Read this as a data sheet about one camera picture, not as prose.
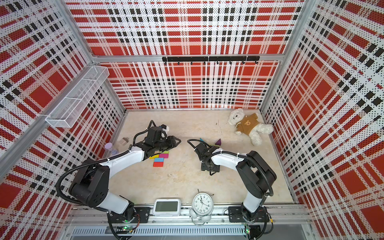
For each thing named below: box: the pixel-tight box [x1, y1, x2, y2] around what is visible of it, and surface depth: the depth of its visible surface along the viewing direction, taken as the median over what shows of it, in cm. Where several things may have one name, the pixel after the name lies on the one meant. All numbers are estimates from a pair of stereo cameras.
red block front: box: [153, 161, 164, 167], surface depth 94 cm
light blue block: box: [154, 157, 165, 162], surface depth 95 cm
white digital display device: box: [153, 198, 181, 217], surface depth 75 cm
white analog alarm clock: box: [189, 189, 215, 226], surface depth 74 cm
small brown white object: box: [119, 137, 130, 146], surface depth 103 cm
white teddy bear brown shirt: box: [227, 108, 274, 146], surface depth 104 cm
